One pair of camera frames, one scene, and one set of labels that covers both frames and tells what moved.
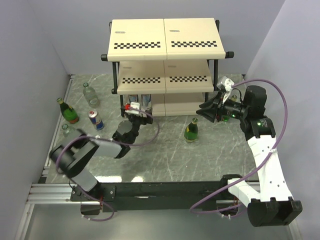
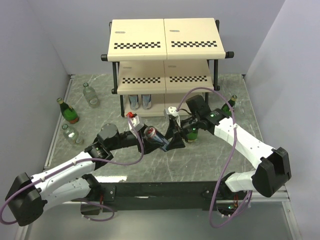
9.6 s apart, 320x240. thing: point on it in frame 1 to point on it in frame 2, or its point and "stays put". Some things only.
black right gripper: [209, 109] to [176, 142]
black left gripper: [144, 120] to [148, 146]
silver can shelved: [133, 98] stays put
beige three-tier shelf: [175, 61] stays put
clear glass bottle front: [68, 131] stays put
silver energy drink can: [146, 101] stays put
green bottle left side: [68, 112] stays put
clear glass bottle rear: [90, 95] stays put
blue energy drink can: [95, 119] to [151, 135]
